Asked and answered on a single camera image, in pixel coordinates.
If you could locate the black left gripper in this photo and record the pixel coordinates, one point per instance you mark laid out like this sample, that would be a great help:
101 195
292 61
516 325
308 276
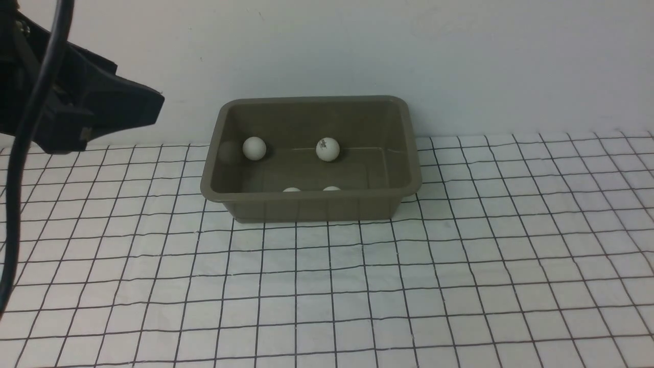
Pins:
86 100

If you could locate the white ping-pong ball dark logo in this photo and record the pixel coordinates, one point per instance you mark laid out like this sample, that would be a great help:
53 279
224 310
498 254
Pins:
327 149

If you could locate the olive plastic storage bin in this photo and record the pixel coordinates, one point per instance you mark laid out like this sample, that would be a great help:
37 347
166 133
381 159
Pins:
377 167

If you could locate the white grid-pattern tablecloth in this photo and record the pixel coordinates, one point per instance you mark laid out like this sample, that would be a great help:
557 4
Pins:
518 251

